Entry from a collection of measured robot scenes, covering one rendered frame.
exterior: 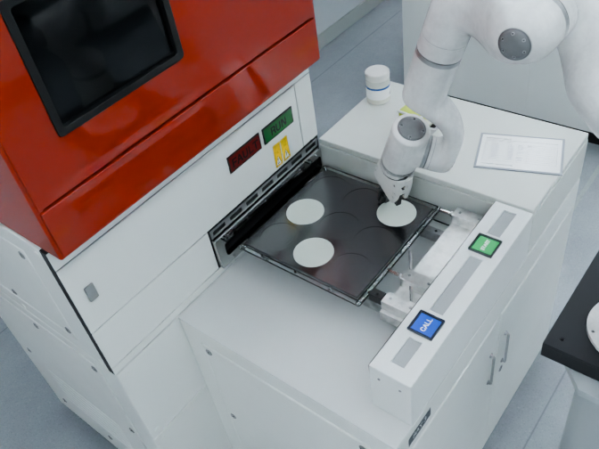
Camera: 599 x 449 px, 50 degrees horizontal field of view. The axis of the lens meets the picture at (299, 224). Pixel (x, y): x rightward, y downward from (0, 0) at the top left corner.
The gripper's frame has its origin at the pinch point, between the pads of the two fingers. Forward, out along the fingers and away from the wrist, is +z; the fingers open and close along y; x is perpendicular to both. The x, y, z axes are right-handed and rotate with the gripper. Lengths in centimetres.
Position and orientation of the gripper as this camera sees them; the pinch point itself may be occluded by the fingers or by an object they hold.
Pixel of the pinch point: (385, 195)
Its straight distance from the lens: 166.9
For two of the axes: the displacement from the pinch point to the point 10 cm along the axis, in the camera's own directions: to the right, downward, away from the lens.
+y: -4.4, -8.3, 3.5
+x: -8.9, 3.8, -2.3
